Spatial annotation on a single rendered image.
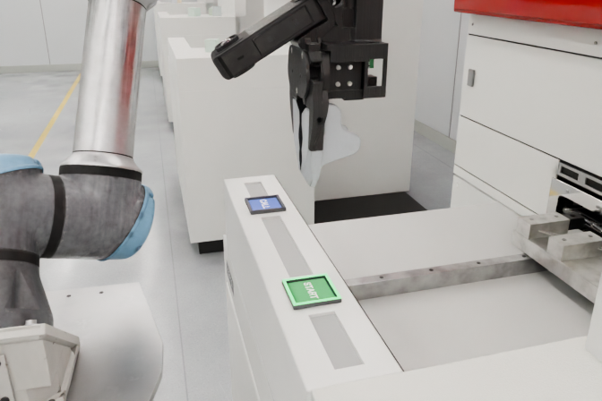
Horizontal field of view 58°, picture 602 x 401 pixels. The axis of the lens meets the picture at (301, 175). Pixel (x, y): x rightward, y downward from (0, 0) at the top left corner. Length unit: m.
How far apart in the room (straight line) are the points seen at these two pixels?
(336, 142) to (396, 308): 0.39
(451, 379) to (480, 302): 0.40
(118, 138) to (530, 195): 0.82
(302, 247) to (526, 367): 0.32
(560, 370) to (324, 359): 0.22
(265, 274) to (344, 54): 0.30
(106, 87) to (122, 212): 0.18
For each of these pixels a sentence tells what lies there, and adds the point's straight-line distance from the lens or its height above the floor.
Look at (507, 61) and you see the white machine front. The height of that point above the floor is 1.13.
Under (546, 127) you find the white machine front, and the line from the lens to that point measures 1.17.
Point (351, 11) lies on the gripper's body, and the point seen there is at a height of 1.27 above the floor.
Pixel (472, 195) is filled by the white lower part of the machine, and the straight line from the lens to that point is 1.40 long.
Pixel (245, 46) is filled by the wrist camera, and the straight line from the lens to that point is 0.52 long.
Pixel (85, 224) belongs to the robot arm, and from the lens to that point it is 0.79.
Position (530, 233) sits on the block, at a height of 0.89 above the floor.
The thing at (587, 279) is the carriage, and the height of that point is 0.88.
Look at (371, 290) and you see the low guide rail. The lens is 0.89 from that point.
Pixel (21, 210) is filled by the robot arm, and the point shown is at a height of 1.03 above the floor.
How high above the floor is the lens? 1.31
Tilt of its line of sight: 20 degrees down
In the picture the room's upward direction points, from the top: straight up
